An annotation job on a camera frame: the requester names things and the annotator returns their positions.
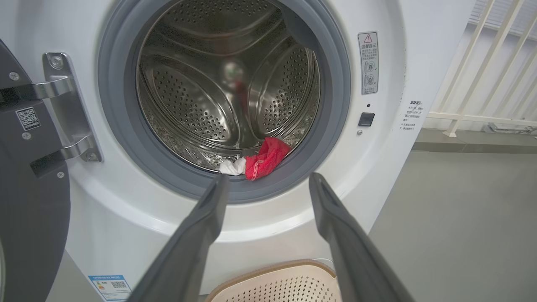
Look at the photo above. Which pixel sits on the stainless steel washing machine drum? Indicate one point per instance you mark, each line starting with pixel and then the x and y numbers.
pixel 188 100

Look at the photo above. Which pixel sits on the black round glass washer door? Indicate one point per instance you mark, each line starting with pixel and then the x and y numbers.
pixel 29 218

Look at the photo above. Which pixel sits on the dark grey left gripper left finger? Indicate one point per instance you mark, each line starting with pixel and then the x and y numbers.
pixel 180 268

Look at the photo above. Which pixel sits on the white metal railing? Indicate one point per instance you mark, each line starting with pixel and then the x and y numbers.
pixel 461 115

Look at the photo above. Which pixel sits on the metal door hinge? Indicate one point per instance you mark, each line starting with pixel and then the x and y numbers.
pixel 71 113

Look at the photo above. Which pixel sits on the red and white garment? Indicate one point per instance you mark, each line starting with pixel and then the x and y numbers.
pixel 266 159

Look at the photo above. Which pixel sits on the grey warning sticker with triangle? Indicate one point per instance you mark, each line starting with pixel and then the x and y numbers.
pixel 368 63

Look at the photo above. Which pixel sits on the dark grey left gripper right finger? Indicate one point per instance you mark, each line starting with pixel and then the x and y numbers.
pixel 361 268

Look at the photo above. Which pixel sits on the cream basket with brown rim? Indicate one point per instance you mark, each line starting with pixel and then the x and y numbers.
pixel 285 285

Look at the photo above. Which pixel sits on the white front-load washing machine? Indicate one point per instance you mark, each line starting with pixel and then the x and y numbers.
pixel 386 176

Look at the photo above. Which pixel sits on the printed text notice sticker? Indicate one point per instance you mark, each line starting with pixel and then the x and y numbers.
pixel 411 115

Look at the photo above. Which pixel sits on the QR code sticker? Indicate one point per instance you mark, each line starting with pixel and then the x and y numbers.
pixel 28 118

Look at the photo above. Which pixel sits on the black door lock socket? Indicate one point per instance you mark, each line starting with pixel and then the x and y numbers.
pixel 366 119

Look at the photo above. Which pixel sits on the blue energy label sticker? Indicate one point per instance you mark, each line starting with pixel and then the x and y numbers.
pixel 110 287

